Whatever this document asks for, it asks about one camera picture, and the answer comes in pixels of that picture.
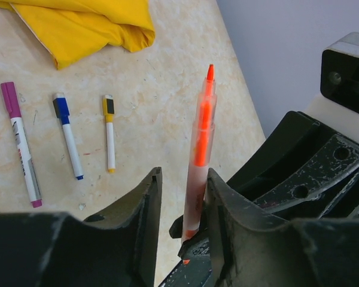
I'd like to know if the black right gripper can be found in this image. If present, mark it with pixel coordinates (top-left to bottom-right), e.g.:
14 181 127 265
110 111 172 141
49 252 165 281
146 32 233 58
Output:
158 110 359 287

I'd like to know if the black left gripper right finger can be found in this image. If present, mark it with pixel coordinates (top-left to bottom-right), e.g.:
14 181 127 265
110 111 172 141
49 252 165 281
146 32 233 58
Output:
206 169 359 286

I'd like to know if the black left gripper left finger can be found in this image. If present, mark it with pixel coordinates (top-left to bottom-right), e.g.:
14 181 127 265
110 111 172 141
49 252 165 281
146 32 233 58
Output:
0 167 162 286

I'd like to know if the orange pink highlighter pen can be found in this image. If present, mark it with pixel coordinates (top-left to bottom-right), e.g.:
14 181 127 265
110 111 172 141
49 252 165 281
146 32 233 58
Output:
181 64 218 265

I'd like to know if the thin white yellow-end pen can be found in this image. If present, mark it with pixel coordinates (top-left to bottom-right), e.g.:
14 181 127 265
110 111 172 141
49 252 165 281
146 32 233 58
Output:
102 94 117 173

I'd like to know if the white blue-end pen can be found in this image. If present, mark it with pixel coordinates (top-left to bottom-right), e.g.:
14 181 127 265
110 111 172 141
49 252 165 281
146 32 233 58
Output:
52 92 85 181

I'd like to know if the purple marker cap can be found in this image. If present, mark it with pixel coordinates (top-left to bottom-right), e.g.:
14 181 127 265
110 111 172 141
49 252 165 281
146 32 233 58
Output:
1 82 22 118

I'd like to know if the white purple-end pen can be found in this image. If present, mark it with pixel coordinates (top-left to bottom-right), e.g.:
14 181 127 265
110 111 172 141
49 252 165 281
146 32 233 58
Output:
0 81 44 209

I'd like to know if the small yellow pen cap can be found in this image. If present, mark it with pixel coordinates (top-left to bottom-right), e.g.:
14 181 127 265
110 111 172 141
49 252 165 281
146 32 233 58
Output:
102 94 115 123

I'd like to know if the small blue pen cap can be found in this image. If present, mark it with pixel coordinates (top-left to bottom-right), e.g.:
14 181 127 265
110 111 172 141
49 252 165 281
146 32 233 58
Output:
53 93 70 125

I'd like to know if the yellow folded t-shirt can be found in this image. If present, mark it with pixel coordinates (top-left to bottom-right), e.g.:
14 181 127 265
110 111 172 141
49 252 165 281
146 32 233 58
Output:
0 0 156 70

